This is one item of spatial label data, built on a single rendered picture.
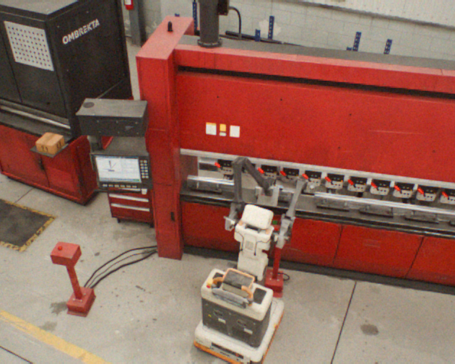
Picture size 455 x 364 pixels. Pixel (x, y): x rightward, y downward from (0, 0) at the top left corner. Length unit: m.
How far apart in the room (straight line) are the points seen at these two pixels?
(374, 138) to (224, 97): 1.27
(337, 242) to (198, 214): 1.38
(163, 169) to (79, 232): 1.68
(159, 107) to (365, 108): 1.64
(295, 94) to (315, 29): 4.48
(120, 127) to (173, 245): 1.66
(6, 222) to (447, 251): 4.69
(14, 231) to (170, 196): 2.09
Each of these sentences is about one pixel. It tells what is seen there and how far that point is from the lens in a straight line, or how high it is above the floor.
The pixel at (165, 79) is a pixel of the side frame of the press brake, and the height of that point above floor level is 2.13.
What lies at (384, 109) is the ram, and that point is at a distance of 3.86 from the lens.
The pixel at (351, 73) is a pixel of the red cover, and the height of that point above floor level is 2.24.
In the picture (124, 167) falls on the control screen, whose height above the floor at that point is 1.47.
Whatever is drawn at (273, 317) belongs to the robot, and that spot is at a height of 0.28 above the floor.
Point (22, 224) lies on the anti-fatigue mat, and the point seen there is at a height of 0.01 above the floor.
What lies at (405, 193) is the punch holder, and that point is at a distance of 4.38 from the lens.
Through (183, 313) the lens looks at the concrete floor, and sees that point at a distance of 4.63.
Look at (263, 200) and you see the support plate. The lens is 4.22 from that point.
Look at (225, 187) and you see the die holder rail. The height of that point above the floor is 0.92.
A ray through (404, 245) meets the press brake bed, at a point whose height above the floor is 0.61.
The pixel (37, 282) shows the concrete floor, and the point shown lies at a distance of 5.16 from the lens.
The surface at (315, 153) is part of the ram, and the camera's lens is 4.08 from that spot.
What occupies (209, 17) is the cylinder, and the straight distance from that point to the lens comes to 3.69.
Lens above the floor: 3.83
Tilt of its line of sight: 40 degrees down
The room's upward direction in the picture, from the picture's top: 1 degrees clockwise
